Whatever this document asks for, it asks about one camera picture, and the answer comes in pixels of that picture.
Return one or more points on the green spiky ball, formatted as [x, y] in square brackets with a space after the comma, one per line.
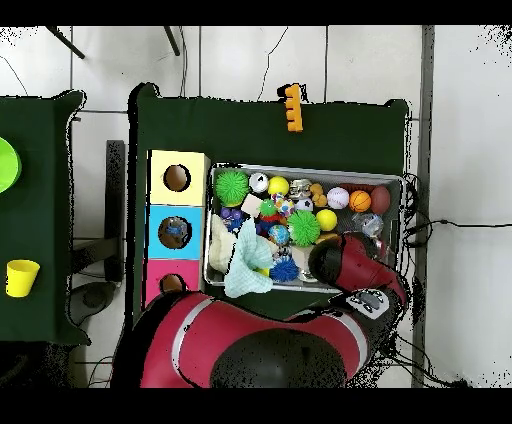
[304, 227]
[232, 188]

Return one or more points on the cream muslin cloth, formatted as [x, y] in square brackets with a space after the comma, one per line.
[221, 248]

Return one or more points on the mint green cloth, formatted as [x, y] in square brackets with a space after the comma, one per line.
[250, 266]

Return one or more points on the clear plastic packet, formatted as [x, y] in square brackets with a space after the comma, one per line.
[370, 224]
[176, 233]

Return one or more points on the orange plastic comb toy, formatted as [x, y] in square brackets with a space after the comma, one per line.
[294, 108]

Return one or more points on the yellow cup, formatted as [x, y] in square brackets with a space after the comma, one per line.
[22, 278]

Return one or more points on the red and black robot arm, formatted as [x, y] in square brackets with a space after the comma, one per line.
[240, 336]

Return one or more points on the wooden box with three holes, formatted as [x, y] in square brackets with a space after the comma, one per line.
[197, 197]

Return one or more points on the clear mesh bin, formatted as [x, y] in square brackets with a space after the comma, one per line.
[384, 180]

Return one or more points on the yellow smiley ball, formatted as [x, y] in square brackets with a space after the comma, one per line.
[326, 220]

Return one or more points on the dark green tablecloth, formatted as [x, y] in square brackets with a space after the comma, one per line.
[48, 200]
[240, 136]

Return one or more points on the white baseball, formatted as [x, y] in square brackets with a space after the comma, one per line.
[338, 198]

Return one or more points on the small orange basketball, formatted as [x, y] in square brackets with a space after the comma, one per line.
[360, 201]

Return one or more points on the black tripod leg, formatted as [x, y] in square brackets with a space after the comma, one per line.
[172, 40]
[64, 42]

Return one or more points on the grey floor strip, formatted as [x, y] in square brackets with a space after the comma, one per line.
[427, 120]

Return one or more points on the green plate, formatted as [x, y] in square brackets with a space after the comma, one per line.
[8, 164]

